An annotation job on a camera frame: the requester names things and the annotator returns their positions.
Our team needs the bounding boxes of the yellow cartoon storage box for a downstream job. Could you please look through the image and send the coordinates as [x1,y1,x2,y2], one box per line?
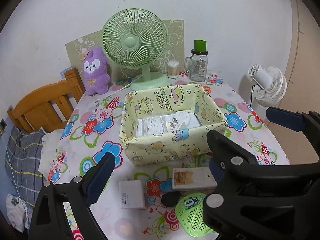
[119,84,227,165]

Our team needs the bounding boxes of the cotton swab container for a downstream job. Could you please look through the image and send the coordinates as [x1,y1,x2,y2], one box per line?
[167,60,180,79]

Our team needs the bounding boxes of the white standing fan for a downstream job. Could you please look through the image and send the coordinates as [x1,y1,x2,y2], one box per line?
[248,64,287,107]

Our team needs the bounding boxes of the beige patterned wall board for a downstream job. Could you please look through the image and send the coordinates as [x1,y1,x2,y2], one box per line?
[66,20,184,83]

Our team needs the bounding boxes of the beige wooden door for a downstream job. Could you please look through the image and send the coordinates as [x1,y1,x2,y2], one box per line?
[269,0,319,164]

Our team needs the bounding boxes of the white cloth on bed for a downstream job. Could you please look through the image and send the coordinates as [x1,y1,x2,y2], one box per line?
[6,194,33,232]

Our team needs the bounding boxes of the wall power socket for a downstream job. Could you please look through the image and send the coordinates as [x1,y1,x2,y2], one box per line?
[0,119,7,130]

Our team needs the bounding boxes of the white fan power cable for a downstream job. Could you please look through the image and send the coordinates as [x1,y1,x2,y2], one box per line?
[96,69,148,103]

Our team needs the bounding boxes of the glass mason jar mug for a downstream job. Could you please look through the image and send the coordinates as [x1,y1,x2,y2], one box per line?
[184,49,208,82]

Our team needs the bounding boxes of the black round small object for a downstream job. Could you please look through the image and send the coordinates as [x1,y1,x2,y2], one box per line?
[161,191,181,207]

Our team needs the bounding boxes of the white power strip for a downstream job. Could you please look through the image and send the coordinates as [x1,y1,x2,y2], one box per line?
[172,167,217,191]

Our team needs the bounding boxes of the green cup on jar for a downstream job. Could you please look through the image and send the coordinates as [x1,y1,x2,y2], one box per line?
[194,40,207,53]

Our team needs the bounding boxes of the purple plush rabbit toy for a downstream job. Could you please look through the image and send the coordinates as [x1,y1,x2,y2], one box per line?
[82,47,111,96]

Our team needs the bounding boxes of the green perforated panda case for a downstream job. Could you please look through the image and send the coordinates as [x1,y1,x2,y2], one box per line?
[175,192,215,238]

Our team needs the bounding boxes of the black standing fan cable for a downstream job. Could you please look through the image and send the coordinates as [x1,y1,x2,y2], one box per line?
[249,84,257,107]

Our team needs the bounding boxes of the green desk fan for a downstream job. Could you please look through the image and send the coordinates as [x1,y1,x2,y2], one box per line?
[101,8,169,90]

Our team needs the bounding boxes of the floral tablecloth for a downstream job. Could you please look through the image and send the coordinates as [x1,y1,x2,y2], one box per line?
[47,73,289,239]

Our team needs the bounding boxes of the grey plaid bedding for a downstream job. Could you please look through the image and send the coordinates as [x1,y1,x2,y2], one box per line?
[5,126,46,207]

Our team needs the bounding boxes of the white 45W charger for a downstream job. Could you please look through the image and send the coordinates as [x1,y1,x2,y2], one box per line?
[119,180,145,209]

